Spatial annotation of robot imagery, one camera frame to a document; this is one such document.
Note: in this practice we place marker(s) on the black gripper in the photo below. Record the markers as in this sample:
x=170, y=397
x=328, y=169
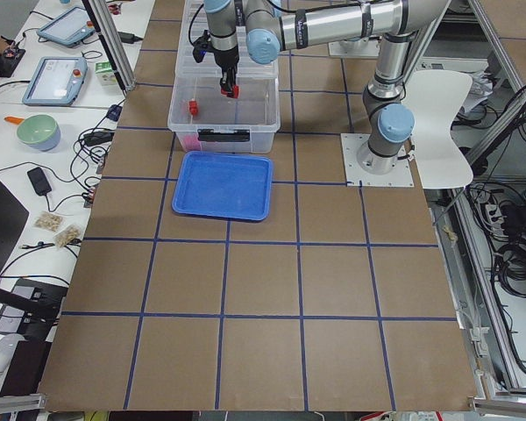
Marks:
x=226, y=60

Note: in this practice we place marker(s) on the clear plastic box lid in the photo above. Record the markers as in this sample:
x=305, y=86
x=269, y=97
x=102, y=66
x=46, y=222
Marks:
x=230, y=23

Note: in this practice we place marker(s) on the clear plastic storage box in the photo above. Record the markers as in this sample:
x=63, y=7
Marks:
x=256, y=109

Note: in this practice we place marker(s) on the black power adapter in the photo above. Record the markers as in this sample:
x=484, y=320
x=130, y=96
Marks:
x=129, y=38

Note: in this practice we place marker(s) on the blue plastic tray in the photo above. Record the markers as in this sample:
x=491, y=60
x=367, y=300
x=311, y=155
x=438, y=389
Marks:
x=221, y=185

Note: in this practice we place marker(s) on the green white carton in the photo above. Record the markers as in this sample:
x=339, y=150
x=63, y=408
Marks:
x=105, y=73

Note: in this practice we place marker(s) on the teach pendant far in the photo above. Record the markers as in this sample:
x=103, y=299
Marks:
x=68, y=29

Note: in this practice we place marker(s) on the teach pendant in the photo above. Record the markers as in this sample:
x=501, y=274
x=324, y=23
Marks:
x=57, y=81
x=68, y=29

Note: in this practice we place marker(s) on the teach pendant near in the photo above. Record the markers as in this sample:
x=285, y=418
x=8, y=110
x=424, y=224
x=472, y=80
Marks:
x=57, y=81

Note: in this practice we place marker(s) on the green bowl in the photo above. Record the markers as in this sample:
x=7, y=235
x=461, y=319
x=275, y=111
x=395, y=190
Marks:
x=40, y=132

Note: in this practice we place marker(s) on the white chair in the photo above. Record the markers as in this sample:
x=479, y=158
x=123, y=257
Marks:
x=435, y=98

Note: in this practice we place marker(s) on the black phone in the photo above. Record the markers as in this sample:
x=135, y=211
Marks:
x=39, y=181

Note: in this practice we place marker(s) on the toy carrot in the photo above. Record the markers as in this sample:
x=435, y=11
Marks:
x=14, y=120

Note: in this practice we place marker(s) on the snack bag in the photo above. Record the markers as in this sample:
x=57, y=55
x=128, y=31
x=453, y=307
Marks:
x=67, y=235
x=49, y=221

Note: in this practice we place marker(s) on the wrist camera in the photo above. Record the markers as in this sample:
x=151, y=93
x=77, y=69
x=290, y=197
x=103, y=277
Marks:
x=202, y=46

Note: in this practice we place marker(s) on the black box latch handle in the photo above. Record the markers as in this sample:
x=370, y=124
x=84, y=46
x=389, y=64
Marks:
x=210, y=135

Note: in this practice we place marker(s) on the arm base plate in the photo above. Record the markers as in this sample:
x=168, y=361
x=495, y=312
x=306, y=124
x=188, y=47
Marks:
x=355, y=49
x=363, y=168

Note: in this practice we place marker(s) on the aluminium frame post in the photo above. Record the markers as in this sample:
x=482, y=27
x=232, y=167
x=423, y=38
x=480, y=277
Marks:
x=113, y=47

